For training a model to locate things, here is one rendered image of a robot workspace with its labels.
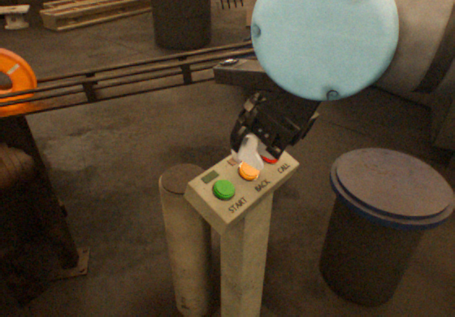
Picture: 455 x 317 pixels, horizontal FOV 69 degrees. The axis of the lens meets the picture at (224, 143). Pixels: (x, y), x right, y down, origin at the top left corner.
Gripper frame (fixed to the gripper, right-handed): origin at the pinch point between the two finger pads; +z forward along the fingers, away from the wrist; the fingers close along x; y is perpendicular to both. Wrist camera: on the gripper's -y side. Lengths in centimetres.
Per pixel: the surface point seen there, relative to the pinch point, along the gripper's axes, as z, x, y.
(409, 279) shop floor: 56, 57, 53
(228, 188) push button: 9.2, 0.1, 1.0
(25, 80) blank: 19, -11, -54
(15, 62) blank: 15, -12, -56
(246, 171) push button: 9.3, 6.0, 0.6
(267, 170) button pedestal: 10.4, 11.1, 2.8
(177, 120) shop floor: 105, 77, -80
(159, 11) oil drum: 115, 163, -201
